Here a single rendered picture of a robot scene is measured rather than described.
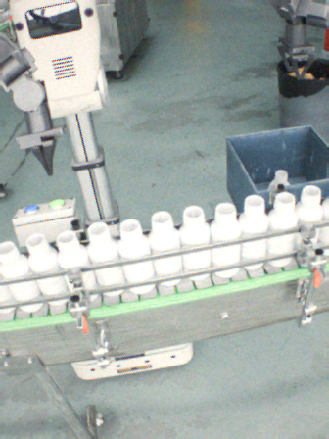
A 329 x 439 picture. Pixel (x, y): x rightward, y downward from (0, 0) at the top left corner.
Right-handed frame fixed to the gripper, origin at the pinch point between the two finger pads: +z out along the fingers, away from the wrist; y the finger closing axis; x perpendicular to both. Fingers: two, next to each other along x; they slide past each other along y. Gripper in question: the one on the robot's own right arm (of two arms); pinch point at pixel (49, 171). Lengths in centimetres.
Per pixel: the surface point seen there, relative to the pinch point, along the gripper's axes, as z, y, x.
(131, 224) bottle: 9.3, 15.7, -16.5
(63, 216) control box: 9.3, 1.3, -3.9
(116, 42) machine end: -45, 25, 348
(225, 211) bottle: 10.1, 33.7, -16.3
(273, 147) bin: 15, 67, 47
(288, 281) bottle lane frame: 28, 46, -17
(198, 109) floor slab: 26, 84, 274
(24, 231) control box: 11.2, -7.9, -3.9
